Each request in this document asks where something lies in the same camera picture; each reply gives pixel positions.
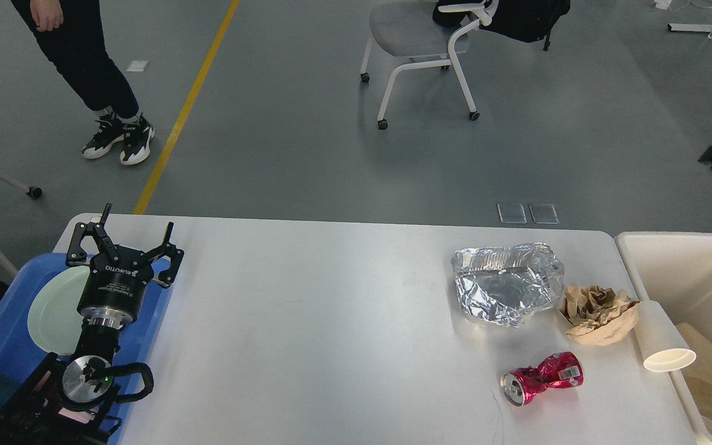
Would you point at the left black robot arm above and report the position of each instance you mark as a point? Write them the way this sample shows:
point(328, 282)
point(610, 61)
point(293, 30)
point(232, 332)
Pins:
point(30, 416)

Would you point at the green plate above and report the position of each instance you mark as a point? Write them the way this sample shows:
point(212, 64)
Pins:
point(53, 321)

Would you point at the pink ribbed mug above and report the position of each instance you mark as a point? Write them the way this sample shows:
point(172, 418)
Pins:
point(90, 412)

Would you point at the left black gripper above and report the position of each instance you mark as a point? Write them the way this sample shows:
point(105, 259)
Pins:
point(115, 287)

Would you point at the walking person's sneaker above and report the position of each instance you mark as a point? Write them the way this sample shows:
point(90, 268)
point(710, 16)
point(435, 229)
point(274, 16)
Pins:
point(109, 132)
point(138, 133)

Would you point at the black backpack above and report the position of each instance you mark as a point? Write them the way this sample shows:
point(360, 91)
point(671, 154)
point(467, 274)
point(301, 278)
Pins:
point(526, 21)

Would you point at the walking person's right sneaker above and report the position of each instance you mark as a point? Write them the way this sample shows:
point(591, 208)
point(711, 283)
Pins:
point(109, 132)

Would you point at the crushed red can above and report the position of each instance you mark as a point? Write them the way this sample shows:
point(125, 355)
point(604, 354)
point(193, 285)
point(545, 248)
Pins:
point(559, 371)

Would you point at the white plastic bin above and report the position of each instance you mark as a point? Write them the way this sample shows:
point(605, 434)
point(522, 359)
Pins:
point(675, 270)

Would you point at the blue plastic tray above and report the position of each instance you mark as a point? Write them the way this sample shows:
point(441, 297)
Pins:
point(19, 355)

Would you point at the walking person's left sneaker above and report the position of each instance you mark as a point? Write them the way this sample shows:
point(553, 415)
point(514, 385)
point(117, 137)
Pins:
point(138, 133)

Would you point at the grey white office chair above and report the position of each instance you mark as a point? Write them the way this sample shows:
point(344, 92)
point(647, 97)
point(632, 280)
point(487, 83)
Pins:
point(406, 30)

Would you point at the crumpled brown napkin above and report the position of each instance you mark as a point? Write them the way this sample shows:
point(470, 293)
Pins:
point(598, 316)

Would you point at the lying white paper cup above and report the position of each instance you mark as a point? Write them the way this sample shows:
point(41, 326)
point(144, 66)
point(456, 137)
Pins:
point(662, 347)

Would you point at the walking person dark jeans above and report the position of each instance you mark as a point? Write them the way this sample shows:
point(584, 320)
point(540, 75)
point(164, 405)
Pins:
point(77, 50)

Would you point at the aluminium foil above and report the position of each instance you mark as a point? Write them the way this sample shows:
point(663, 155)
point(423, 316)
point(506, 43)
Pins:
point(506, 285)

